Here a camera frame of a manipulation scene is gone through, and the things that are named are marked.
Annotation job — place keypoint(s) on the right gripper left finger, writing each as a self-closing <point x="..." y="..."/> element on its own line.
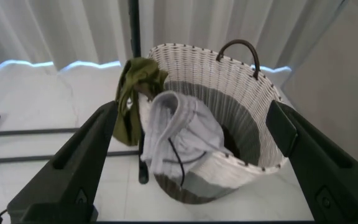
<point x="73" y="186"/>

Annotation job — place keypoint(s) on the pale grey shorts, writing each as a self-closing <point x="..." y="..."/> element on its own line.
<point x="185" y="130"/>

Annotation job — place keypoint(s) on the green garment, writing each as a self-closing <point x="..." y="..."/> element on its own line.
<point x="135" y="71"/>

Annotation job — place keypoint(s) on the black clothes rack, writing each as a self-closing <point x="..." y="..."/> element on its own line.
<point x="134" y="31"/>

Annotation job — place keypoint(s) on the white curtain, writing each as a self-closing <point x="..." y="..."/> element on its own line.
<point x="73" y="28"/>

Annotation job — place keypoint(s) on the white laundry basket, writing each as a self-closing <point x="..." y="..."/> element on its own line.
<point x="228" y="77"/>

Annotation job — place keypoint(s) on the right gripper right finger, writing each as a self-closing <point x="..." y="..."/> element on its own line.
<point x="346" y="193"/>

